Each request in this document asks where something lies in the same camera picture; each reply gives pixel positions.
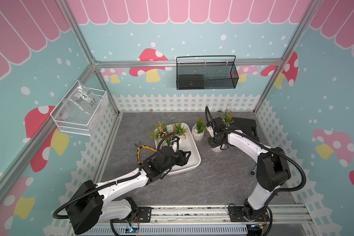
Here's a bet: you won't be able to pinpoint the red flower pot front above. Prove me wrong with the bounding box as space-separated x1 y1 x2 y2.
172 122 187 143

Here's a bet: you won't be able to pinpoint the black plastic tool case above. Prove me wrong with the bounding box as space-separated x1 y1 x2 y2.
233 118 260 142

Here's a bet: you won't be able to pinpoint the black box in basket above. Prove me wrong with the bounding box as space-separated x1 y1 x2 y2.
177 74 205 90

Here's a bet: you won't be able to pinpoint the white plastic storage box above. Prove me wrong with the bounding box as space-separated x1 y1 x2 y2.
151 123 201 175

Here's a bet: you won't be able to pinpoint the pink flower pot back right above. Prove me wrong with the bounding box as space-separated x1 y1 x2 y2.
220 107 235 127

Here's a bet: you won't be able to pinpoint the green circuit board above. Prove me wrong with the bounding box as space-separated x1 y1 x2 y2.
125 225 139 234

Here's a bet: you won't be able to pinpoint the clear acrylic wall bin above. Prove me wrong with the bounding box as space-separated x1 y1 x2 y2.
50 81 109 136

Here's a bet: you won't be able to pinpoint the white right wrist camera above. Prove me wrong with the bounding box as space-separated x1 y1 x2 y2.
206 125 215 138

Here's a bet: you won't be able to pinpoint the plastic bag with writing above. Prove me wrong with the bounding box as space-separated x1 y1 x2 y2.
60 83 101 125

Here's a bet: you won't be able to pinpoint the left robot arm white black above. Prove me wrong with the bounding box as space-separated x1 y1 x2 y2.
52 133 192 235

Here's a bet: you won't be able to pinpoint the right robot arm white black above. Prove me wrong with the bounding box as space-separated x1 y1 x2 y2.
205 107 307 222

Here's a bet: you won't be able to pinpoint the yellow handled pliers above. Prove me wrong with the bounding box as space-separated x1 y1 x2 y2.
134 141 157 165

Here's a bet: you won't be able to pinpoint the red flower pot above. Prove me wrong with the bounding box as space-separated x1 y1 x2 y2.
163 133 180 151
192 117 207 141
172 122 187 143

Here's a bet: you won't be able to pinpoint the pink flower white pot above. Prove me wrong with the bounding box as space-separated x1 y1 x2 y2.
149 122 169 146

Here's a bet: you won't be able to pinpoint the black wire mesh basket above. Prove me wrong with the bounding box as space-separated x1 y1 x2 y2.
176 55 239 89

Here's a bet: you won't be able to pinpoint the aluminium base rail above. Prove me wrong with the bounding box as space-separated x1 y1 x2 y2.
85 204 319 236

